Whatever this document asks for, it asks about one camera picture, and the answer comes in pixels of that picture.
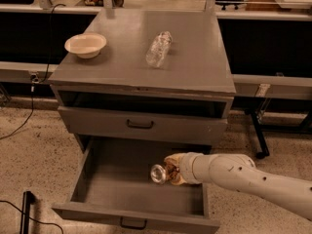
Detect clear plastic bottle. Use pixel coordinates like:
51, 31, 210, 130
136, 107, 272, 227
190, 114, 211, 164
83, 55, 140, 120
145, 31, 173, 68

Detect black cable on floor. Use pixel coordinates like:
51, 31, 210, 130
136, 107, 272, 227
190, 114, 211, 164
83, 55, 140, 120
0, 3, 66, 140

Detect grey open lower drawer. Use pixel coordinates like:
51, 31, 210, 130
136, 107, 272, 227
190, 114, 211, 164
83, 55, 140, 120
53, 137, 220, 234

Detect grey drawer cabinet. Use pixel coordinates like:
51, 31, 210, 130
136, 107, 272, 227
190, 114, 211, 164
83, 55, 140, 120
48, 9, 237, 148

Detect black drawer handle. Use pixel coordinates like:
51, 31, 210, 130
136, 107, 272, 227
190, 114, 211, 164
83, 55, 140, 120
126, 119, 154, 130
119, 216, 147, 230

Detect black upper drawer handle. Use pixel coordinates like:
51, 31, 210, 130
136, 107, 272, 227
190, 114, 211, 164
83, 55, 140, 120
126, 119, 154, 130

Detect white bowl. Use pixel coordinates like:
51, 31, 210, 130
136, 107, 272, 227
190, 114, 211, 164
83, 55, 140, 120
64, 32, 107, 59

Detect black table leg right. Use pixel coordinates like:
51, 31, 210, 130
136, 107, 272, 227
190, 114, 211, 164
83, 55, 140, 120
245, 109, 270, 159

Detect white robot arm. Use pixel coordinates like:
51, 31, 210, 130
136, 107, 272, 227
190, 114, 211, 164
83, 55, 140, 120
164, 152, 312, 220

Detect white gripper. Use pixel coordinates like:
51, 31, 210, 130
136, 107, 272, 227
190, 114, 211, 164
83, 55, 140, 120
164, 152, 202, 185

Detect black stand foot left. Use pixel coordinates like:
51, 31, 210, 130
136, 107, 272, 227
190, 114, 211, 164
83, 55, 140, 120
19, 191, 35, 234

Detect black lower drawer handle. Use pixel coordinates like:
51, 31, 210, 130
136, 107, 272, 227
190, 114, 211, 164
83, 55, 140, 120
119, 216, 147, 230

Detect orange soda can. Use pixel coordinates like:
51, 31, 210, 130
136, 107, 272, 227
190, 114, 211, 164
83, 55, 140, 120
150, 164, 179, 184

